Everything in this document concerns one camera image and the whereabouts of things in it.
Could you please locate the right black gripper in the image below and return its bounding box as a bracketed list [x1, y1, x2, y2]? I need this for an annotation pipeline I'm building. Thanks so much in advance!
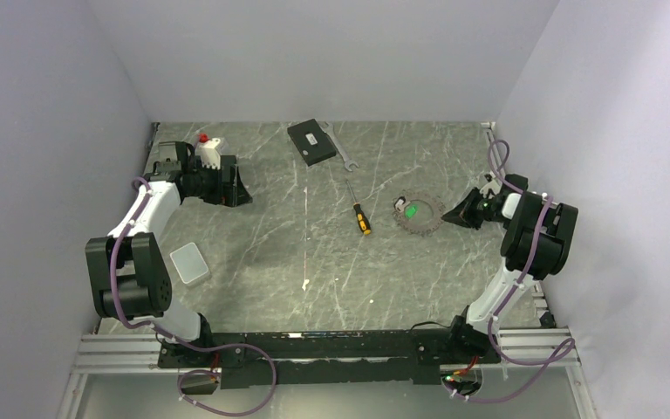
[442, 187, 510, 230]

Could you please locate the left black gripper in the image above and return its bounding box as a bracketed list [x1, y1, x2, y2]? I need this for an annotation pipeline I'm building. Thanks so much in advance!
[187, 159, 252, 207]

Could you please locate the metal disc with keyrings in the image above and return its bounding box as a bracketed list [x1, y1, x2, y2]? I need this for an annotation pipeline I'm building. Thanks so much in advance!
[393, 189, 446, 236]

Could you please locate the green key tag with keys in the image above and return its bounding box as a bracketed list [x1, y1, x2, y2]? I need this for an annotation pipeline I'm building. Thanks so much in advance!
[393, 196, 417, 219]

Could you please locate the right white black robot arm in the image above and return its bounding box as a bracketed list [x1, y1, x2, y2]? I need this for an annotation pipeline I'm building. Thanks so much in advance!
[441, 174, 579, 362]

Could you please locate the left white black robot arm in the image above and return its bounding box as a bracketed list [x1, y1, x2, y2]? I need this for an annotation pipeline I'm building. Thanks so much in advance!
[85, 137, 252, 367]

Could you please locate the grey white rectangular box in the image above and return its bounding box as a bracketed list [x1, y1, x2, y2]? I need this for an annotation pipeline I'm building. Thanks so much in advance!
[170, 243, 210, 286]

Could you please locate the black rectangular box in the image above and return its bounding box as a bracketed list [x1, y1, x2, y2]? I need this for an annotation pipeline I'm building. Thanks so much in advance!
[287, 119, 337, 167]

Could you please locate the yellow black screwdriver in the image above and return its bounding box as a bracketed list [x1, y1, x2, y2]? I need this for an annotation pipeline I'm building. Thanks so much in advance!
[345, 179, 372, 236]

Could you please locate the silver open-end wrench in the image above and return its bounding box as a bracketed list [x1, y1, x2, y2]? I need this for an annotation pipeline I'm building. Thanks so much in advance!
[318, 121, 359, 172]

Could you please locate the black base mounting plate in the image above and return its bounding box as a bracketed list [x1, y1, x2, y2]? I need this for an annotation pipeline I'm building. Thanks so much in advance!
[157, 327, 500, 389]

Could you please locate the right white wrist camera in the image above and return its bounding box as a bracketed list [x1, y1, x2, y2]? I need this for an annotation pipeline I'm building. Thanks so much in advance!
[480, 174, 503, 199]

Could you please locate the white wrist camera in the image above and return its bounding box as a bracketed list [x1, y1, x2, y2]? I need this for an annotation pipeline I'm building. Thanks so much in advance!
[480, 174, 503, 199]
[195, 133, 228, 169]

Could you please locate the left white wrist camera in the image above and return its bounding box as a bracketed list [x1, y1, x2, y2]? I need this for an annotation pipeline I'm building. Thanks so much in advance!
[195, 133, 228, 169]

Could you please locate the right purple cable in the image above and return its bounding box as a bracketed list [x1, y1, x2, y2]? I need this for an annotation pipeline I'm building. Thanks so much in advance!
[441, 138, 577, 405]

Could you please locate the purple cable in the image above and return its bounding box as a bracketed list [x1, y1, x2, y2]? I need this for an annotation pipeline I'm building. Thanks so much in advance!
[109, 175, 278, 418]
[441, 138, 577, 405]

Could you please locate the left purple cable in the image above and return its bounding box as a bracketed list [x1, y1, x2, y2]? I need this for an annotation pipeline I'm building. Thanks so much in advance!
[109, 175, 278, 418]

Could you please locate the aluminium extrusion rail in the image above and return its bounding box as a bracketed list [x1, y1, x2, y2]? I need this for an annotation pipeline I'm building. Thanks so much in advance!
[72, 328, 571, 374]

